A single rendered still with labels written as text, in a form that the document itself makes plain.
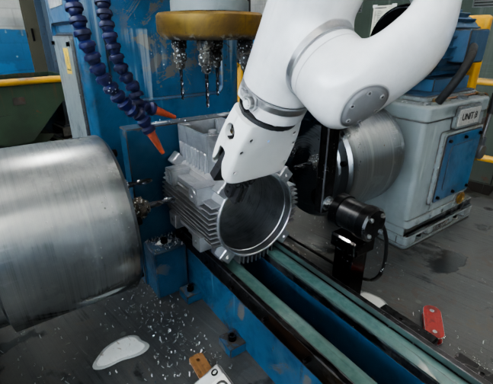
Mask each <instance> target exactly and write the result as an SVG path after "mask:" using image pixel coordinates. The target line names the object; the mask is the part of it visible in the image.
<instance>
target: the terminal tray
mask: <svg viewBox="0 0 493 384"><path fill-rule="evenodd" d="M219 118H222V117H219ZM225 121H226V119H225V118H222V119H221V120H219V119H218V118H213V119H207V120H196V121H191V122H185V123H187V124H184V123H178V139H179V147H180V154H182V155H183V161H185V160H186V163H187V162H188V164H189V165H190V164H191V166H194V168H197V170H200V172H203V171H204V174H206V173H208V174H209V173H210V172H211V171H212V169H213V167H214V162H213V160H212V158H213V151H214V148H215V145H216V141H217V139H218V137H219V134H220V132H221V129H222V127H223V125H224V123H225ZM208 133H212V134H211V135H207V134H208Z"/></svg>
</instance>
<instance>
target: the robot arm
mask: <svg viewBox="0 0 493 384"><path fill-rule="evenodd" d="M409 1H410V2H411V4H410V6H409V7H408V9H407V10H406V11H404V12H403V13H402V14H401V15H400V16H399V17H398V18H397V19H396V20H394V21H393V22H392V23H391V24H390V25H389V26H387V27H386V28H384V29H383V30H381V31H380V32H379V33H377V34H375V35H373V36H371V37H369V38H361V37H360V36H358V35H357V34H356V33H355V31H354V20H355V17H356V15H357V12H358V11H359V9H360V6H361V5H362V3H363V0H267V4H266V6H265V9H264V13H263V15H262V18H261V23H260V25H259V28H258V32H257V34H256V37H255V41H254V44H253V47H252V49H251V53H250V56H249V58H248V63H247V66H246V68H245V72H244V75H243V77H242V81H241V84H240V87H239V90H238V96H239V97H240V99H239V102H238V103H235V105H234V107H233V108H232V110H231V111H230V113H229V115H228V117H227V118H226V121H225V123H224V125H223V127H222V129H221V132H220V134H219V137H218V139H217V141H216V145H215V148H214V151H213V158H212V160H213V162H215V163H216V164H215V165H214V167H213V169H212V171H211V172H210V175H211V177H212V178H213V180H214V181H224V180H225V182H226V186H225V188H224V192H225V195H226V196H227V197H228V198H229V199H230V201H231V202H232V204H237V202H238V203H241V202H242V201H243V200H244V198H245V195H246V193H247V191H248V188H249V185H251V184H253V183H254V182H255V181H256V179H257V178H260V177H263V176H266V175H269V174H274V173H276V172H278V171H280V170H281V169H282V168H283V167H284V165H285V164H286V162H287V159H288V158H289V156H290V153H291V151H292V149H293V146H294V143H295V141H296V138H297V136H298V133H299V128H300V125H301V121H302V119H303V118H304V116H305V114H306V111H307V110H308V111H309V112H310V113H311V114H312V115H313V117H314V118H315V119H317V121H319V122H320V123H321V124H322V125H324V126H326V127H328V128H331V129H337V130H339V129H344V128H348V127H350V126H353V125H355V124H358V123H360V122H362V121H364V120H365V119H367V118H369V117H371V116H373V115H374V114H375V113H377V112H379V111H380V110H382V109H383V108H384V107H386V106H387V105H389V104H391V103H392V102H393V101H395V100H396V99H398V98H399V97H401V96H402V95H403V94H404V93H406V92H407V91H409V90H410V89H412V88H413V87H414V86H416V85H417V84H418V83H419V82H420V81H422V80H423V79H424V78H425V77H426V76H427V75H428V74H429V73H430V72H431V71H432V70H433V69H434V68H435V67H436V65H437V64H438V63H439V61H440V60H441V59H442V57H443V55H444V54H445V52H446V51H447V48H448V46H449V45H450V42H451V40H452V38H453V35H454V32H455V29H456V26H457V22H458V19H459V13H460V9H461V4H462V0H409Z"/></svg>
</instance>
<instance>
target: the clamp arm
mask: <svg viewBox="0 0 493 384"><path fill-rule="evenodd" d="M339 137H340V130H337V129H331V128H328V127H326V126H324V125H322V128H321V137H320V146H319V163H318V168H317V169H316V174H317V181H316V191H315V208H314V211H316V212H317V213H320V214H323V213H326V212H328V208H326V207H325V206H327V205H328V203H326V200H327V201H328V202H329V201H331V200H333V193H334V185H335V172H336V165H337V157H338V144H339ZM329 198H330V199H329Z"/></svg>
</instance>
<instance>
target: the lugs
mask: <svg viewBox="0 0 493 384"><path fill-rule="evenodd" d="M168 161H169V162H170V163H172V164H173V165H179V164H181V163H182V162H183V155H182V154H180V153H179V152H177V151H173V153H172V154H171V156H170V157H169V158H168ZM276 173H277V174H279V176H281V177H282V179H284V180H285V182H288V180H289V179H290V178H291V176H292V175H293V173H292V172H291V171H290V170H289V169H288V168H287V167H286V166H284V167H283V168H282V169H281V170H280V171H278V172H276ZM225 186H226V182H225V180H224V181H217V182H216V183H215V185H214V186H213V188H212V189H211V190H212V191H213V192H214V193H216V194H217V195H218V196H220V197H221V198H223V199H224V200H225V199H226V198H227V196H226V195H225V192H224V188H225ZM288 235H289V232H288V231H287V230H285V229H284V231H283V232H282V234H281V235H280V237H279V238H278V239H277V240H278V241H279V242H281V243H283V242H284V240H285V239H286V237H287V236H288ZM214 254H215V256H217V257H218V258H219V259H220V260H222V261H224V262H226V263H227V264H229V262H230V261H231V260H232V259H233V257H234V256H235V255H234V254H232V253H231V252H229V251H228V250H226V249H224V248H223V247H222V246H221V247H218V248H217V249H216V251H215V252H214Z"/></svg>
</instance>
